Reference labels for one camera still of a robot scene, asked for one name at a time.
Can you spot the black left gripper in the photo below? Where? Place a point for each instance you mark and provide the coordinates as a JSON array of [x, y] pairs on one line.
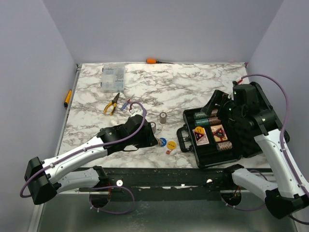
[[150, 139]]

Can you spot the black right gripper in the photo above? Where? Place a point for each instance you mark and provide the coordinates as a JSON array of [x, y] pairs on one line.
[[229, 120]]

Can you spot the brown 100 chip roll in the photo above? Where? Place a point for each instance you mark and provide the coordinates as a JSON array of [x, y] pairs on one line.
[[162, 118], [153, 126]]

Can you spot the black poker set case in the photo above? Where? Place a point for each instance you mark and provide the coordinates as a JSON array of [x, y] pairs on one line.
[[226, 128]]

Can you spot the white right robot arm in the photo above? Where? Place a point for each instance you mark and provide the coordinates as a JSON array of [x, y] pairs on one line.
[[290, 192]]

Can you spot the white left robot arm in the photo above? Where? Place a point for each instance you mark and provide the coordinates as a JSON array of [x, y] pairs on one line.
[[46, 178]]

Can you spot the blue small blind button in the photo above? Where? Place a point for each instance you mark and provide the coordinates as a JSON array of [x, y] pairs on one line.
[[164, 141]]

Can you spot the brown chip roll upper in case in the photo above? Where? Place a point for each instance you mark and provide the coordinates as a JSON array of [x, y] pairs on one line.
[[214, 113]]

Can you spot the brown chip roll in case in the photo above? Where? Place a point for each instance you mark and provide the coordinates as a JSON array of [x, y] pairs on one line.
[[214, 120], [214, 113]]

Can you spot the black angle valve white cap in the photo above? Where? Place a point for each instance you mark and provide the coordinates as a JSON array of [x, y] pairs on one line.
[[115, 122]]

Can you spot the brown chip roll lower in case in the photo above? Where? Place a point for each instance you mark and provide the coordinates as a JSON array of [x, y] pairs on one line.
[[214, 120]]

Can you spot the blue small screwdriver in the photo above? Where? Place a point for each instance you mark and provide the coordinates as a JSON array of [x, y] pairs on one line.
[[125, 105]]

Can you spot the tan 10 chip roll in case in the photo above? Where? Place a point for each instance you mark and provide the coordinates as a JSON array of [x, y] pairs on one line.
[[224, 146]]

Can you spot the green chip roll lower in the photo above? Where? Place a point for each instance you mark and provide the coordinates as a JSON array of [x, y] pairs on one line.
[[202, 122]]

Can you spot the green chip roll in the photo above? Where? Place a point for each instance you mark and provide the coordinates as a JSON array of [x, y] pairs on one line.
[[200, 115], [202, 122]]

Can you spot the green chip roll upper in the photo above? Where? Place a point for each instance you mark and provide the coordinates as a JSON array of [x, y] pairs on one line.
[[200, 115]]

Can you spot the yellow big blind button in case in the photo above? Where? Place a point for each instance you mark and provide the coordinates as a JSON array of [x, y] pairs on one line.
[[199, 129]]

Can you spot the red card deck with all-in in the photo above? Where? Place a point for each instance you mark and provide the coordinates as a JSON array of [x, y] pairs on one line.
[[201, 139]]

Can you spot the clear plastic organizer box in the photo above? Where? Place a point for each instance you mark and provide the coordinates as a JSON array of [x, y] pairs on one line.
[[112, 78]]

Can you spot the yellow utility knife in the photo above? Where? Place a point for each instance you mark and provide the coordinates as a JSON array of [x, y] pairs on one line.
[[67, 99]]

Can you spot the yellow handle pliers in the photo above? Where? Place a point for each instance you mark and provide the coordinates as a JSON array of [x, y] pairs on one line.
[[113, 104]]

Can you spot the orange handle screwdriver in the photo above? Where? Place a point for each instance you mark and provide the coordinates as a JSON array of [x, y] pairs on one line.
[[154, 61]]

